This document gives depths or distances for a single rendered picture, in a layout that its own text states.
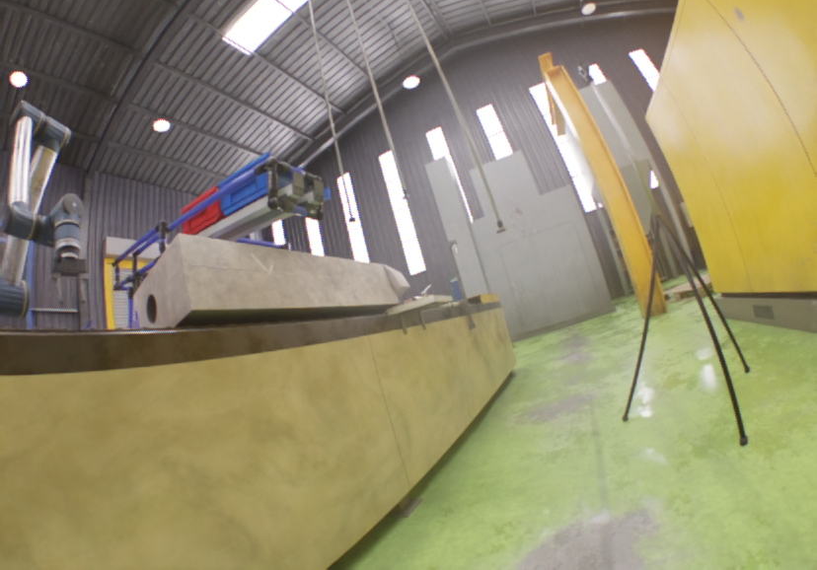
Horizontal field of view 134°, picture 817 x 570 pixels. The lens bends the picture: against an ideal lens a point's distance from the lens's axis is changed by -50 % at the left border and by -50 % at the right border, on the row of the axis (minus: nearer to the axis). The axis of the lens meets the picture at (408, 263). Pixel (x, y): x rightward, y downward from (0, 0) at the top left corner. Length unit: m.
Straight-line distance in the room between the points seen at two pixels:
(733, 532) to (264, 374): 1.18
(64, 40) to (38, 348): 10.23
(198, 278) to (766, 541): 1.38
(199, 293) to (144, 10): 9.48
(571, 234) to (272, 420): 6.48
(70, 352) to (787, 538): 1.38
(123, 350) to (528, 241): 6.71
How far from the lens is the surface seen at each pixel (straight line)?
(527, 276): 6.88
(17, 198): 1.59
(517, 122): 11.81
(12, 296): 2.13
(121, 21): 10.26
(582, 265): 6.85
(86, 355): 0.71
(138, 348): 0.74
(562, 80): 5.44
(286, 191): 1.06
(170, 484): 0.75
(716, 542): 0.95
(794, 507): 1.02
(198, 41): 10.49
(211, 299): 0.84
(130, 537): 0.75
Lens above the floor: 0.65
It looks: 12 degrees up
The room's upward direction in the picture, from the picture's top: 15 degrees counter-clockwise
